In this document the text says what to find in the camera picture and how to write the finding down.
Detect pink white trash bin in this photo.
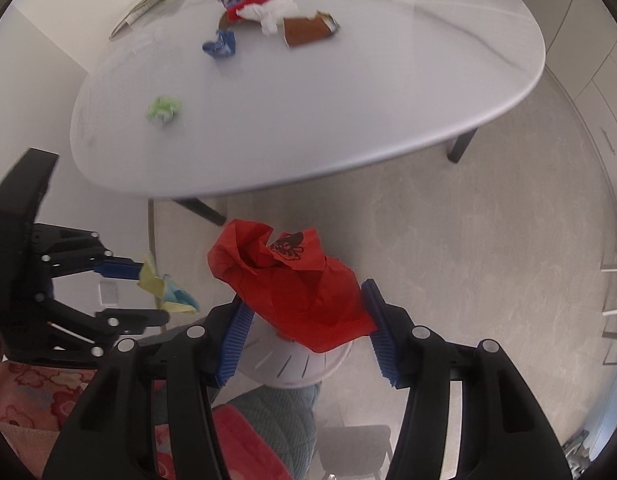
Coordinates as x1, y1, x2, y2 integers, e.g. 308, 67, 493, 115
238, 315, 353, 389

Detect dark grey chair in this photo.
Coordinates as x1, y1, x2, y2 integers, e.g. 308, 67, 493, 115
317, 425, 393, 480

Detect brown snack wrapper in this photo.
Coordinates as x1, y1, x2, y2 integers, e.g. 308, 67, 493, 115
282, 12, 340, 48

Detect red paper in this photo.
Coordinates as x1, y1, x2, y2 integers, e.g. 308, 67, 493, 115
217, 0, 272, 32

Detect white crumpled tissue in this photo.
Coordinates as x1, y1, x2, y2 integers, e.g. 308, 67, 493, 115
260, 0, 299, 37

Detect yellow blue paper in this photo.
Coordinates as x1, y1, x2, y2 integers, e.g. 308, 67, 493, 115
138, 256, 200, 314

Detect green crumpled paper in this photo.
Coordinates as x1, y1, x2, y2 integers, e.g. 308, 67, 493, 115
146, 94, 182, 127

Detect dark blue crumpled wrapper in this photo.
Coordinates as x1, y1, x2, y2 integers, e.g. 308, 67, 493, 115
201, 30, 237, 58

